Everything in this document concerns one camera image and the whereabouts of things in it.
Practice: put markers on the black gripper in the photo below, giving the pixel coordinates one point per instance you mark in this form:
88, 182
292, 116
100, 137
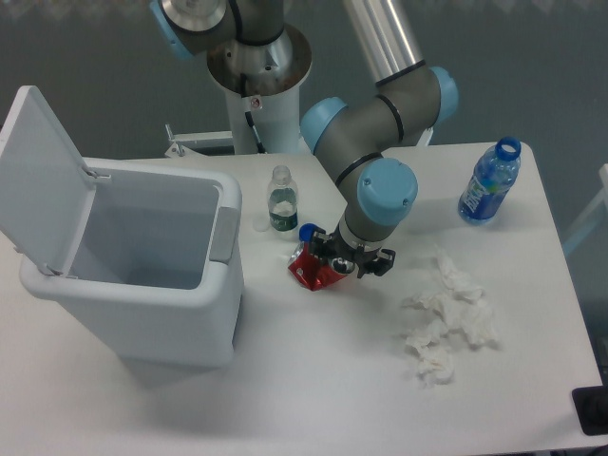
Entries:
367, 256

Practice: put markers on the crushed red soda can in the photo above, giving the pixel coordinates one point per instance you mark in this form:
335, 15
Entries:
314, 273

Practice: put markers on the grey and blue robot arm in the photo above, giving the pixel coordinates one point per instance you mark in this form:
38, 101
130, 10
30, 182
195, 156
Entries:
259, 61

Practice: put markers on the blue bottle cap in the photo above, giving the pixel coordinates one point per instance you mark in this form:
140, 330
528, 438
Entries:
306, 232

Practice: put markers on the clear bottle green label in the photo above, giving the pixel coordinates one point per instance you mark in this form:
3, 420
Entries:
282, 199

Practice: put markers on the white bottle cap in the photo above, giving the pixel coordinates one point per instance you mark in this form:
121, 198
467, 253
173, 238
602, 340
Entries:
260, 225

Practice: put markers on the crumpled white tissue paper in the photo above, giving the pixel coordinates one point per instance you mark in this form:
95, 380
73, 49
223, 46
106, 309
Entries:
459, 308

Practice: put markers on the blue plastic water bottle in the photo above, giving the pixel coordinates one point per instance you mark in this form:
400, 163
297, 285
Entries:
494, 174

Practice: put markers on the white plastic trash bin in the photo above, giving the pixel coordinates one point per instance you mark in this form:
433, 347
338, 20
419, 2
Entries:
146, 257

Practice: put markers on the black device at edge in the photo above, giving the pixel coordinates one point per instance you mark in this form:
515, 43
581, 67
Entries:
591, 408

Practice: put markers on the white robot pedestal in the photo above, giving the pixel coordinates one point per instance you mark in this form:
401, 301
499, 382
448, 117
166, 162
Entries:
275, 117

